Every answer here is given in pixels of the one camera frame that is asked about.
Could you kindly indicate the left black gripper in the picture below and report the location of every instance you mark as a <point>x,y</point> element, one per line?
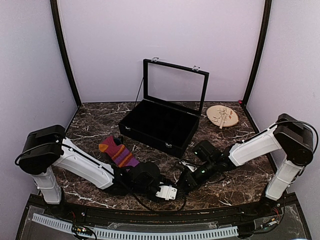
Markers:
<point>166,184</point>

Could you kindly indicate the white slotted cable duct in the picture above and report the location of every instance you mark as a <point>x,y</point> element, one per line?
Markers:
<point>134,232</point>

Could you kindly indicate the black left frame post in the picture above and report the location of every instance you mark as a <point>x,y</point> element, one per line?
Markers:
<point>63,51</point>

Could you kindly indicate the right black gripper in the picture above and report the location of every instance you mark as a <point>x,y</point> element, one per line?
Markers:
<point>193,181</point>

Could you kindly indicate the black right frame post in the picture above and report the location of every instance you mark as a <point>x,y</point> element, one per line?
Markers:
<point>258,52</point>

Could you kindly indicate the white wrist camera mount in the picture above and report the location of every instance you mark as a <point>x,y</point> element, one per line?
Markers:
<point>189,166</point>
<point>167,192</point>

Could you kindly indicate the black display case box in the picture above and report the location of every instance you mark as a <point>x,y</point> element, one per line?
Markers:
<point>169,114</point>

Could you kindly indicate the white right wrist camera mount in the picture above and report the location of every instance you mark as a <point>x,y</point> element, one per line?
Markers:
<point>189,166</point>

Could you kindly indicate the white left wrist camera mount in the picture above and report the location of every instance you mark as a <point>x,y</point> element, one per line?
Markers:
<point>167,192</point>

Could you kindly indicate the purple orange striped sock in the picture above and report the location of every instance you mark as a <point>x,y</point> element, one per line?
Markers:
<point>118,152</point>

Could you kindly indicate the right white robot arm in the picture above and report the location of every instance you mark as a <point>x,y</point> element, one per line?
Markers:
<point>298,139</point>

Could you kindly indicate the black frame post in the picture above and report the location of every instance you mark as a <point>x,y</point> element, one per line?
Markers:
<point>258,52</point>
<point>63,51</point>

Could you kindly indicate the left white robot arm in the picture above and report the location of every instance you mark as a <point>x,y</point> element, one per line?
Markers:
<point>123,174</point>

